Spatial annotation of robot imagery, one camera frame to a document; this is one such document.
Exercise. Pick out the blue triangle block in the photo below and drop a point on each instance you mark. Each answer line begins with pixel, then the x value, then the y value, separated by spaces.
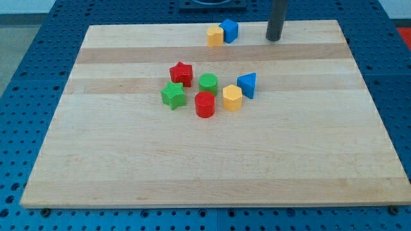
pixel 247 84

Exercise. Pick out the blue cube block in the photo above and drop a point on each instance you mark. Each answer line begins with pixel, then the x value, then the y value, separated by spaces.
pixel 230 30

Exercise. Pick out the red cylinder block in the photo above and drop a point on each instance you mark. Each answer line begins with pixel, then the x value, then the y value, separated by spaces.
pixel 205 104

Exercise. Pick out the green cylinder block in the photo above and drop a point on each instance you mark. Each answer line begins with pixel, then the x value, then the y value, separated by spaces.
pixel 208 82

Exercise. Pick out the yellow hexagon block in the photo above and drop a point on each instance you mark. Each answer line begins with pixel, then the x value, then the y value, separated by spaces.
pixel 232 98

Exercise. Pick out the green star block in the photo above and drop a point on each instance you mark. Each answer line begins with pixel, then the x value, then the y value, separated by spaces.
pixel 173 95

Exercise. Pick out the red star block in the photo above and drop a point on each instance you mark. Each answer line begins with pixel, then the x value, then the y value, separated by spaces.
pixel 182 73

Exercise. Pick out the yellow heart block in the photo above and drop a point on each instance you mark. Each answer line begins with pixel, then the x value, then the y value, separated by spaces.
pixel 214 36

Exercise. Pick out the wooden board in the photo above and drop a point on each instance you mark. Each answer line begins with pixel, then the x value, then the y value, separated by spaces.
pixel 310 137

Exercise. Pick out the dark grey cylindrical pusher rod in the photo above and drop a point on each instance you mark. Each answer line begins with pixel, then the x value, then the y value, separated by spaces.
pixel 276 20

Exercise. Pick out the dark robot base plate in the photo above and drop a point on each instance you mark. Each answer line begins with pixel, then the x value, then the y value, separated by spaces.
pixel 193 5

